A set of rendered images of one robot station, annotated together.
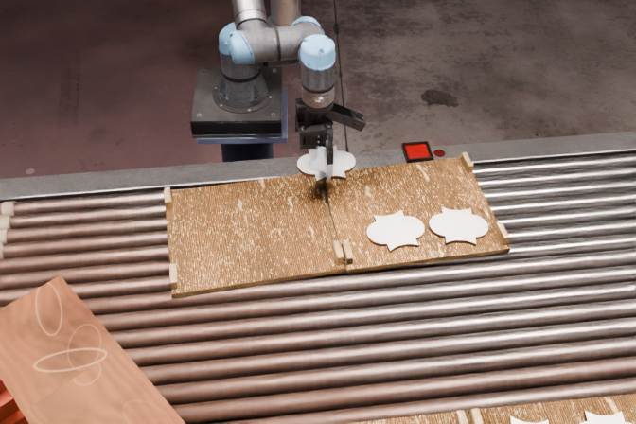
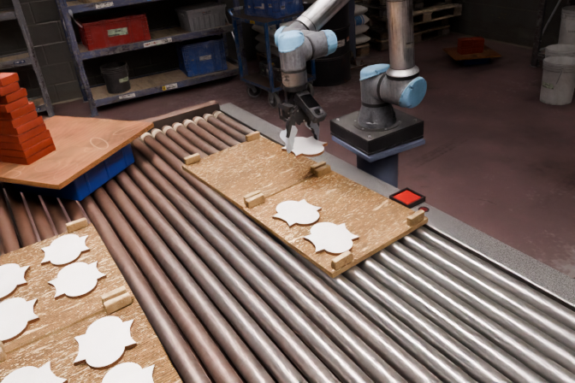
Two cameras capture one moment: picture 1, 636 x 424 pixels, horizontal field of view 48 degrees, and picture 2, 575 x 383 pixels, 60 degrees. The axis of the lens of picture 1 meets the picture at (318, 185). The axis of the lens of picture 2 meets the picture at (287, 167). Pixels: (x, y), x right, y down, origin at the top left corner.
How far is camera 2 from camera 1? 159 cm
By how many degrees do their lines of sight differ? 55
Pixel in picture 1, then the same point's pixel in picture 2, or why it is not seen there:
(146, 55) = (507, 156)
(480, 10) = not seen: outside the picture
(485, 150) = (459, 230)
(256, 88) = (374, 115)
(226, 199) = (271, 151)
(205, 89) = not seen: hidden behind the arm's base
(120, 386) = (85, 158)
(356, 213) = (302, 194)
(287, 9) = (393, 54)
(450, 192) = (370, 224)
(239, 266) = (217, 174)
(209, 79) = not seen: hidden behind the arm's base
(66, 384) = (83, 147)
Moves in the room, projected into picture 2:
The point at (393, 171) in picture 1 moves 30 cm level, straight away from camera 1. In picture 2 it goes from (365, 193) to (451, 172)
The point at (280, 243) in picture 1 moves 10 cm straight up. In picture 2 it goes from (247, 179) to (243, 152)
